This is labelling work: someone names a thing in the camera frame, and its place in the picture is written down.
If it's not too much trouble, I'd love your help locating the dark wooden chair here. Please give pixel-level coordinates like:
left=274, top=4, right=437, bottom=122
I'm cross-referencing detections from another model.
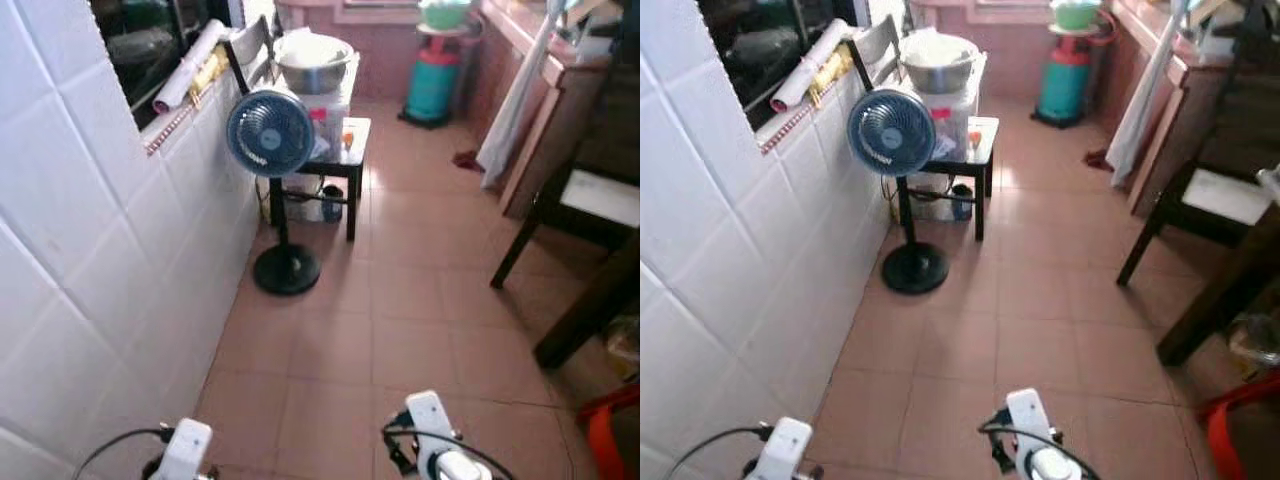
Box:
left=490, top=10, right=641, bottom=291
left=1117, top=0, right=1280, bottom=288

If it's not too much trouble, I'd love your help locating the dark wooden table leg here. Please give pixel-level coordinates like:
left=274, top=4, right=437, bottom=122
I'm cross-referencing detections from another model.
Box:
left=1157, top=205, right=1280, bottom=367
left=533, top=235, right=641, bottom=371

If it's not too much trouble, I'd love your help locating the white hanging cloth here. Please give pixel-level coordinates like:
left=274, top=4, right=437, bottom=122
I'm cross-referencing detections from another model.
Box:
left=476, top=0, right=573, bottom=191
left=1105, top=0, right=1197, bottom=188

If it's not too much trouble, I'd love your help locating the red plastic stool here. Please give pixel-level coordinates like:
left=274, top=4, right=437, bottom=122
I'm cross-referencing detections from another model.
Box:
left=578, top=382, right=641, bottom=480
left=1195, top=372, right=1280, bottom=480

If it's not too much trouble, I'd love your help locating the rolled white paper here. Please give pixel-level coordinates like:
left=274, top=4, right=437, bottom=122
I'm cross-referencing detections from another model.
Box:
left=152, top=18, right=233, bottom=115
left=770, top=20, right=857, bottom=114

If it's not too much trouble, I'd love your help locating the teal gas cylinder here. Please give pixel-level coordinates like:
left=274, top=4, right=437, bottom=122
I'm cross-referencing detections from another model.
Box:
left=1032, top=35, right=1094, bottom=130
left=402, top=35, right=465, bottom=130

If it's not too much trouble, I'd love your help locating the blue standing fan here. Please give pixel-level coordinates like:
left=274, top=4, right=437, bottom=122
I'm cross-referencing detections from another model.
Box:
left=848, top=88, right=950, bottom=296
left=226, top=87, right=322, bottom=297

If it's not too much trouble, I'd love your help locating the black side table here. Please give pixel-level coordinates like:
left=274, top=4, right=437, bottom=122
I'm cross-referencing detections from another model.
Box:
left=895, top=115, right=1000, bottom=242
left=268, top=116, right=372, bottom=242

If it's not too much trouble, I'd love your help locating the green plastic bowl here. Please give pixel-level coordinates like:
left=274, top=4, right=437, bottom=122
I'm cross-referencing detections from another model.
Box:
left=1048, top=0, right=1104, bottom=31
left=418, top=0, right=473, bottom=31

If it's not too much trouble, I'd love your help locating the black folding chair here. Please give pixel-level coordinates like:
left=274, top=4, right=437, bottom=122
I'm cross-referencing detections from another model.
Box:
left=222, top=15, right=277, bottom=97
left=850, top=14, right=902, bottom=94

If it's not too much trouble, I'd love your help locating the white box with pink label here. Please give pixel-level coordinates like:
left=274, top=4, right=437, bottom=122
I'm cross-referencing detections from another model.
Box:
left=925, top=88, right=977, bottom=164
left=298, top=85, right=354, bottom=163

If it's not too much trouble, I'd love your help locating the large metal bowl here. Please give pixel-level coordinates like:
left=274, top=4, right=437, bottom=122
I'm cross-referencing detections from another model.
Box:
left=900, top=31, right=981, bottom=96
left=273, top=32, right=359, bottom=96

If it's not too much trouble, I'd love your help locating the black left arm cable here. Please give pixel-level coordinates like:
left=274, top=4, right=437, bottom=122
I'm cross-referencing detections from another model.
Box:
left=72, top=427, right=173, bottom=480
left=665, top=426, right=777, bottom=480

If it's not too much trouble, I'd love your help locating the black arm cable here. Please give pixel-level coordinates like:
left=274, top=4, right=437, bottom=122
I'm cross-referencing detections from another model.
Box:
left=979, top=407, right=1103, bottom=480
left=381, top=424, right=517, bottom=480
left=72, top=427, right=173, bottom=480
left=665, top=426, right=777, bottom=480

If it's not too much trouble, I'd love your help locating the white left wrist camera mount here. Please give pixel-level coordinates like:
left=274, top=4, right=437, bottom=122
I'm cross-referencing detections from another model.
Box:
left=150, top=418, right=214, bottom=480
left=750, top=417, right=813, bottom=480

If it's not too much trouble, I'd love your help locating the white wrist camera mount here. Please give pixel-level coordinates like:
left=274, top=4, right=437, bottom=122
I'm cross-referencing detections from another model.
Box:
left=150, top=418, right=214, bottom=480
left=750, top=417, right=813, bottom=480
left=405, top=391, right=493, bottom=480
left=1005, top=388, right=1086, bottom=480

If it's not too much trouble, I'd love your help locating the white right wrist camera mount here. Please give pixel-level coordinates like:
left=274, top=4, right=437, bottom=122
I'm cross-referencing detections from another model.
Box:
left=1005, top=388, right=1086, bottom=480
left=405, top=391, right=493, bottom=480

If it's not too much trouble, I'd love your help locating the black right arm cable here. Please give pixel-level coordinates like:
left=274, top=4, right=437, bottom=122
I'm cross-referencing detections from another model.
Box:
left=979, top=407, right=1103, bottom=480
left=381, top=424, right=517, bottom=480

